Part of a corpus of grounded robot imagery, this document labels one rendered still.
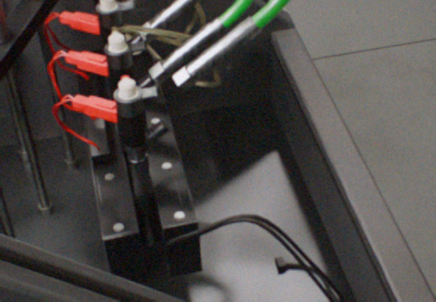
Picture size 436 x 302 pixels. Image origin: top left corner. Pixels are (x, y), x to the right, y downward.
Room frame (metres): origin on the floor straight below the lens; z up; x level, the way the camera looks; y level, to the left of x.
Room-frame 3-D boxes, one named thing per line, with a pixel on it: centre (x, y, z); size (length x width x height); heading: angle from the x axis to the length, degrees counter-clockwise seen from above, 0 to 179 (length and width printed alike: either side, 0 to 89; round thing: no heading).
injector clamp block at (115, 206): (0.78, 0.10, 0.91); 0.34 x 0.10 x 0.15; 10
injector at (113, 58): (0.74, 0.09, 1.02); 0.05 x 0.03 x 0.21; 100
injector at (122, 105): (0.66, 0.07, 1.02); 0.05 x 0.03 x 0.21; 100
